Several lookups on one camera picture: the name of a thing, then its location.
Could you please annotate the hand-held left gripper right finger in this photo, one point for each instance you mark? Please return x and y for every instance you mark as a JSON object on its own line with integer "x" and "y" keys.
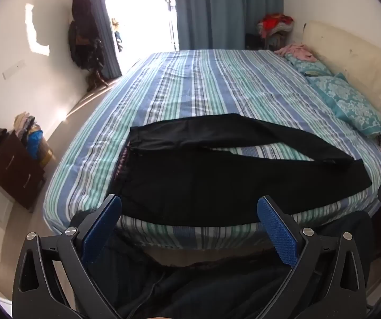
{"x": 276, "y": 229}

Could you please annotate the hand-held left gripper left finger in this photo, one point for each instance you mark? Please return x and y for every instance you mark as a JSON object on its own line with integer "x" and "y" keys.
{"x": 102, "y": 229}

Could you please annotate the black pants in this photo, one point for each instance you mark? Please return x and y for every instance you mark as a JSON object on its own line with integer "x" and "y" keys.
{"x": 210, "y": 186}

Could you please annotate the person's dark clothing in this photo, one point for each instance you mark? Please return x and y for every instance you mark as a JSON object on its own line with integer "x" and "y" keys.
{"x": 193, "y": 292}

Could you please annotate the large teal floral pillow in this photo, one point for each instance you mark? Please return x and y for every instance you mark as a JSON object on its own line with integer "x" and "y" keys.
{"x": 353, "y": 103}

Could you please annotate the brown drawer cabinet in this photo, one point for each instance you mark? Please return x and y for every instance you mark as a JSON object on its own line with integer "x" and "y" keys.
{"x": 14, "y": 169}

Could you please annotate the pile of mixed clothes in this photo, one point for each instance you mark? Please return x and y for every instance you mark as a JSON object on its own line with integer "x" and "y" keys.
{"x": 27, "y": 129}

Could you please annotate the cream padded headboard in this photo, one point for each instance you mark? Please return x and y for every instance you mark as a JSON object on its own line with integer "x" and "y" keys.
{"x": 359, "y": 59}

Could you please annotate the wooden coat rack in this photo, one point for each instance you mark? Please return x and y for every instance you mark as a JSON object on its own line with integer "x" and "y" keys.
{"x": 97, "y": 78}

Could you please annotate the small teal floral pillow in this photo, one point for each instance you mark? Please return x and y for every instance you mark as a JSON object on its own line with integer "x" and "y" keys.
{"x": 310, "y": 67}

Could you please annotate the bed with striped sheet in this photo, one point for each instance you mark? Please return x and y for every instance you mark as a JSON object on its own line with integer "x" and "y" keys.
{"x": 210, "y": 83}

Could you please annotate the pink cloth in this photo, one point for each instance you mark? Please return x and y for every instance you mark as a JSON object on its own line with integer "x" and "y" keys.
{"x": 296, "y": 52}

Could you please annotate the narrow blue curtain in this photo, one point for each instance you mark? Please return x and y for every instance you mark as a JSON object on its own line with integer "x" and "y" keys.
{"x": 109, "y": 50}

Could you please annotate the dark coats on rack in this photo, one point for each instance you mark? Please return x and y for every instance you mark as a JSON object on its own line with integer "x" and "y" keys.
{"x": 82, "y": 33}

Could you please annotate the pile of red clothes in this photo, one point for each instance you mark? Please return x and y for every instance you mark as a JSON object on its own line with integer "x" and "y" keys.
{"x": 275, "y": 23}

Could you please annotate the wide blue curtain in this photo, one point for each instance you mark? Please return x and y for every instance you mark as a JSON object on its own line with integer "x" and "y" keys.
{"x": 227, "y": 6}

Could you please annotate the white wall switch plate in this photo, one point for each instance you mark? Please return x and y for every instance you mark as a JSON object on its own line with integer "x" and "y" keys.
{"x": 14, "y": 69}

